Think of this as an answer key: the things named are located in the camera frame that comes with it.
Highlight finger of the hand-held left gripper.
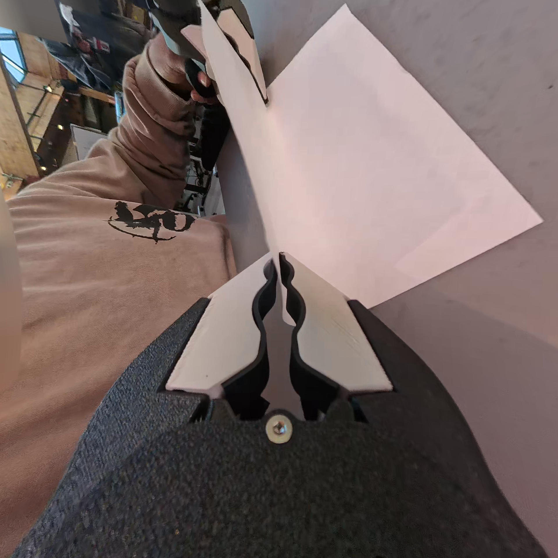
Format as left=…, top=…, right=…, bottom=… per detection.
left=217, top=9, right=269, bottom=105
left=180, top=23, right=210, bottom=60

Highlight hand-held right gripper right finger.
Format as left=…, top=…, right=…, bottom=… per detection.
left=279, top=252, right=394, bottom=423

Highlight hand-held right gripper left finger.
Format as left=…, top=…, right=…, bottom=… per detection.
left=166, top=255, right=279, bottom=421

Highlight white paper sheet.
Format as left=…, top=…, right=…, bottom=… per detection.
left=198, top=0, right=545, bottom=327

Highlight person's left forearm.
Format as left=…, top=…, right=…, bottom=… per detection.
left=107, top=39, right=197, bottom=210

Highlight grey desk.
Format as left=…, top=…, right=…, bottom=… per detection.
left=216, top=0, right=558, bottom=558

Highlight person's left hand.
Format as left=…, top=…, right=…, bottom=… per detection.
left=155, top=41, right=219, bottom=105

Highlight white rolling whiteboard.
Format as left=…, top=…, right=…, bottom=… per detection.
left=70, top=124, right=108, bottom=162

